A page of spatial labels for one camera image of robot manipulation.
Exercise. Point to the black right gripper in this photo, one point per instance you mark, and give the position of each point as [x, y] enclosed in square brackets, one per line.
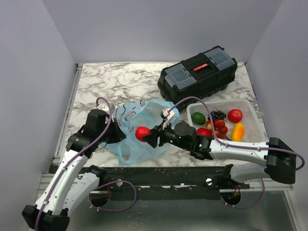
[156, 132]

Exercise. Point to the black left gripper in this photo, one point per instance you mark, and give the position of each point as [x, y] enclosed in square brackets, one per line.
[119, 135]

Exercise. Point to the light blue plastic bag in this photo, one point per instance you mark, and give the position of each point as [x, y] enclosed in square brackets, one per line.
[129, 116]

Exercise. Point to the red fake peach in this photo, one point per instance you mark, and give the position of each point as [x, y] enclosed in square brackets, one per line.
[141, 132]

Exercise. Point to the green fake fruit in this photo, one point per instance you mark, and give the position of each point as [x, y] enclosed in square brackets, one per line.
[198, 118]

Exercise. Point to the red fruit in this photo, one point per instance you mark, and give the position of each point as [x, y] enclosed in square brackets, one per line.
[204, 132]

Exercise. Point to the small fake fruit cluster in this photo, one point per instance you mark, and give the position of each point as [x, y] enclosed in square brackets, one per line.
[220, 128]

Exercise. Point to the dark fake grapes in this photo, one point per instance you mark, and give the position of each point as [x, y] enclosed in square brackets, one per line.
[220, 115]

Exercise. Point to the yellow fake mango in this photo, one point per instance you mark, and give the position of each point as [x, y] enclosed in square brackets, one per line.
[238, 132]

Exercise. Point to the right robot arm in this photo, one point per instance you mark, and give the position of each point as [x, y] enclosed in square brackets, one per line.
[271, 159]

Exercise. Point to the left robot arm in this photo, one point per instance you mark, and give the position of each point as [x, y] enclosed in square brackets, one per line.
[51, 212]

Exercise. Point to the red fake apple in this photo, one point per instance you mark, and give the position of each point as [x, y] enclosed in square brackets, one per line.
[235, 115]

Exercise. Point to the black plastic toolbox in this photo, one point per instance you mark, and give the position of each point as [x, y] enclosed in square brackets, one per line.
[201, 75]

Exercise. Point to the white perforated plastic basket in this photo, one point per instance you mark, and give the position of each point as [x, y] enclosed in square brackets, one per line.
[254, 131]

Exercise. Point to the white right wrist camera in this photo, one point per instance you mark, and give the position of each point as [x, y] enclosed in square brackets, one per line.
[167, 115]

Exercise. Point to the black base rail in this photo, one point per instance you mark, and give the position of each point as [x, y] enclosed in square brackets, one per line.
[149, 183]

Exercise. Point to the aluminium frame rail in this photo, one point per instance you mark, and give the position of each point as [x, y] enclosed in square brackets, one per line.
[56, 156]

